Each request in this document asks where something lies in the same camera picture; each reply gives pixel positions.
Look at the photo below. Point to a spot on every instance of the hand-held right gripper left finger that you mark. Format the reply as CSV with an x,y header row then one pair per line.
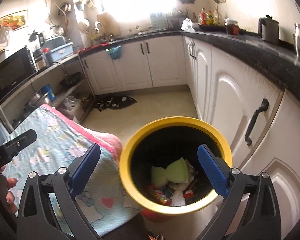
x,y
86,168

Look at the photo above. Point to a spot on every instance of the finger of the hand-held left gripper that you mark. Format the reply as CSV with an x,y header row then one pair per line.
x,y
21,141

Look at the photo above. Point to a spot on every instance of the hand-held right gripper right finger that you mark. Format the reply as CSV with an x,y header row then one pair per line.
x,y
212,170

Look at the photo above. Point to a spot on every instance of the white plastic package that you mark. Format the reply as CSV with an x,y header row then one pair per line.
x,y
191,170

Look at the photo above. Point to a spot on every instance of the dark red snack wrapper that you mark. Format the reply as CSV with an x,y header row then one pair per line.
x,y
189,193

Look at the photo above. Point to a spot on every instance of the green cloth bundle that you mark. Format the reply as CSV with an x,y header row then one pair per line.
x,y
170,172

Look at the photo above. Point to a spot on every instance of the yellow rimmed black trash bin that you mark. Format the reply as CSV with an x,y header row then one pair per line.
x,y
130,170

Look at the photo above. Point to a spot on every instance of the white foam net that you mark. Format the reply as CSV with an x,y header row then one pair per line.
x,y
177,200

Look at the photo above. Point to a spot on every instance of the yellow red snack wrapper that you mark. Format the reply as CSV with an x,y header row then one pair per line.
x,y
160,195

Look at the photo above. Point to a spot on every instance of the person's left hand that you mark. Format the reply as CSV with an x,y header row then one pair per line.
x,y
2,190

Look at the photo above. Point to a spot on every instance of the printed cartoon blanket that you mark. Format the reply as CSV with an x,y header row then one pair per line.
x,y
52,140

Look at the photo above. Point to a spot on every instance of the pink blanket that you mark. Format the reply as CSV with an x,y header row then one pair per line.
x,y
107,142

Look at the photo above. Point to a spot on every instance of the steel cooking pot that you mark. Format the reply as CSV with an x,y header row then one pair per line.
x,y
37,100

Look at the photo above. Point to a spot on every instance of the blue cup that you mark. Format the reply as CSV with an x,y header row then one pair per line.
x,y
48,92

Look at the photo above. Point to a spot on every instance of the clear plastic storage bin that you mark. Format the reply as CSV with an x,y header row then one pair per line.
x,y
70,106

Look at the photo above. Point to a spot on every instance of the black microwave oven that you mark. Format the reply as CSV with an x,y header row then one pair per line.
x,y
12,75

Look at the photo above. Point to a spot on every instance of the black wok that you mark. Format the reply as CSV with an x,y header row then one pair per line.
x,y
70,79

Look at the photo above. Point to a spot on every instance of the steel kitchen shelf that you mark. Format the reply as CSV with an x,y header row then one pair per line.
x,y
65,62

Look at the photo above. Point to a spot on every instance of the black blender jug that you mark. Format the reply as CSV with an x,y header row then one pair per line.
x,y
37,50

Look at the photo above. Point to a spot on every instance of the blue plastic dish bin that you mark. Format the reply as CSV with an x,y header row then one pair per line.
x,y
58,53

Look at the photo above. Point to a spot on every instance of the white round fan guard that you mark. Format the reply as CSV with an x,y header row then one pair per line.
x,y
3,36

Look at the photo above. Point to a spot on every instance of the white kitchen cabinets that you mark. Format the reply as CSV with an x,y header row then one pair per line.
x,y
165,62

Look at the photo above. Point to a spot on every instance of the blue hanging basket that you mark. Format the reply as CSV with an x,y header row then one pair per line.
x,y
113,52

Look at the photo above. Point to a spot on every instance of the black countertop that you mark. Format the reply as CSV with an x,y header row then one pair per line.
x,y
252,52

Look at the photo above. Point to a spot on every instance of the kitchen faucet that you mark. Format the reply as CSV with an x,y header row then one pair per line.
x,y
98,27

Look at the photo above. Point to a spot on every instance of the brown glass jar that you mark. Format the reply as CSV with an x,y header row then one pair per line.
x,y
232,27

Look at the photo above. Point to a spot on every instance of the wooden cutting board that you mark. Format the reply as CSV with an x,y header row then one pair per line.
x,y
110,25

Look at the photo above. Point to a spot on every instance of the crumpled clear plastic bag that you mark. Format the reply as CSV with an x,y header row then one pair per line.
x,y
189,25

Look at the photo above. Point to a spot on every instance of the steel lidded jug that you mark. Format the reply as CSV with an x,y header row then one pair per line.
x,y
268,31

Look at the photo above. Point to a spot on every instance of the clear oil bottle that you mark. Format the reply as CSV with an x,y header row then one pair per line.
x,y
216,17

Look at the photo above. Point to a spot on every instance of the red condiment bottles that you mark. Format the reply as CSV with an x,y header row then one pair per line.
x,y
205,17

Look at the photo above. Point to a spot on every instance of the teal organizer box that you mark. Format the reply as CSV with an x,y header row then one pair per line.
x,y
158,19

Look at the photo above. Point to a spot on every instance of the bright window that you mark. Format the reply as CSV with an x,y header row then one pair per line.
x,y
135,0

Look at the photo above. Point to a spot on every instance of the fruit wall picture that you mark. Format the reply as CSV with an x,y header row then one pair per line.
x,y
11,22

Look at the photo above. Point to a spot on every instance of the white round wall hanger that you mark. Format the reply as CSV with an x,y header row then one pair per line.
x,y
84,26

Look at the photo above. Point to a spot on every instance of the green wall holder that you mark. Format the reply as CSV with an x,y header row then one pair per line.
x,y
85,3

